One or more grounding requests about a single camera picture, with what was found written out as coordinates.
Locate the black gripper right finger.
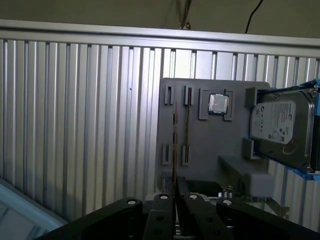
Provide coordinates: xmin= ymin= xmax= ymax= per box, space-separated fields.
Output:
xmin=175 ymin=176 xmax=320 ymax=240

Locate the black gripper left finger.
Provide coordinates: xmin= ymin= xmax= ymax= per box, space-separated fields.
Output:
xmin=37 ymin=176 xmax=176 ymax=240

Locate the blue RAM stick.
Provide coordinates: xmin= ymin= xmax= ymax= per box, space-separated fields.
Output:
xmin=171 ymin=99 xmax=180 ymax=191

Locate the grey parts rack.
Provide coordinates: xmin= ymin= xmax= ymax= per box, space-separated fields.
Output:
xmin=154 ymin=77 xmax=276 ymax=201

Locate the silver CPU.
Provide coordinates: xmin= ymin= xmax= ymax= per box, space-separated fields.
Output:
xmin=208 ymin=93 xmax=230 ymax=115

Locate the hard disk with blue carrier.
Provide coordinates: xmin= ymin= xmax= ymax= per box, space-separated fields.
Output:
xmin=241 ymin=77 xmax=320 ymax=181

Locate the brown cable bundle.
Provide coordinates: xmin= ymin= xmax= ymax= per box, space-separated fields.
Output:
xmin=172 ymin=0 xmax=193 ymax=30

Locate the thin black cable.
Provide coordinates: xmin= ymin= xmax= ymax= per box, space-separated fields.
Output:
xmin=244 ymin=0 xmax=266 ymax=34

